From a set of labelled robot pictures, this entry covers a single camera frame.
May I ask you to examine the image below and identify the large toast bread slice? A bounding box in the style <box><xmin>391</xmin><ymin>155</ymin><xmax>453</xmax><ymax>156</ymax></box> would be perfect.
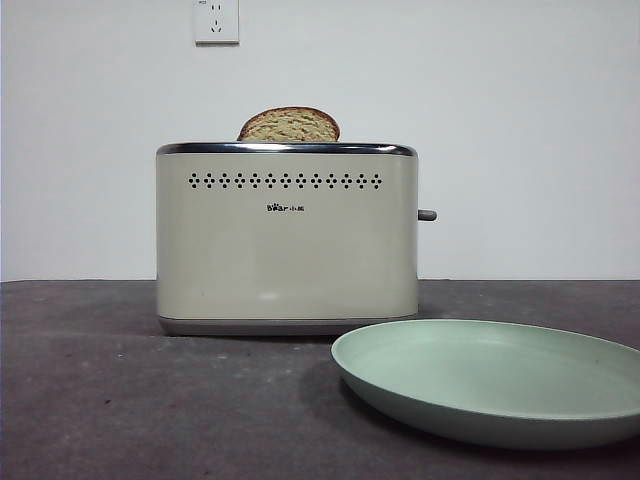
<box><xmin>236</xmin><ymin>106</ymin><xmax>342</xmax><ymax>143</ymax></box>

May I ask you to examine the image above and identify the pale green round plate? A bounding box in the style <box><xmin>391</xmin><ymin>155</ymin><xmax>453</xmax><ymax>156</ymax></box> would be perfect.
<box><xmin>330</xmin><ymin>318</ymin><xmax>640</xmax><ymax>451</ymax></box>

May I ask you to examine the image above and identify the cream two-slot toaster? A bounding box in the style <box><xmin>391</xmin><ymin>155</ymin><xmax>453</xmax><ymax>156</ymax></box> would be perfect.
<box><xmin>154</xmin><ymin>141</ymin><xmax>420</xmax><ymax>337</ymax></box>

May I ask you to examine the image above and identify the white wall power socket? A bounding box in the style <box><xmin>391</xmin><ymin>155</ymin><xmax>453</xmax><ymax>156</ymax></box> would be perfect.
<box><xmin>194</xmin><ymin>0</ymin><xmax>241</xmax><ymax>47</ymax></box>

